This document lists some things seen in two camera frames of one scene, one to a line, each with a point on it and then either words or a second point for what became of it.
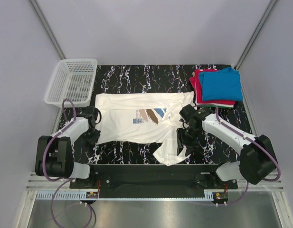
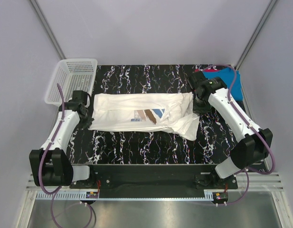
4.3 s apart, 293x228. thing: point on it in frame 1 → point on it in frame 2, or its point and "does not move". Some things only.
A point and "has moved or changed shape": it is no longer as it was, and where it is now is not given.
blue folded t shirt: [224, 85] does not move
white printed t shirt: [144, 118] has moved or changed shape
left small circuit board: [92, 194] does not move
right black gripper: [186, 139] → [200, 107]
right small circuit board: [220, 196] does not move
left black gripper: [92, 136] → [87, 121]
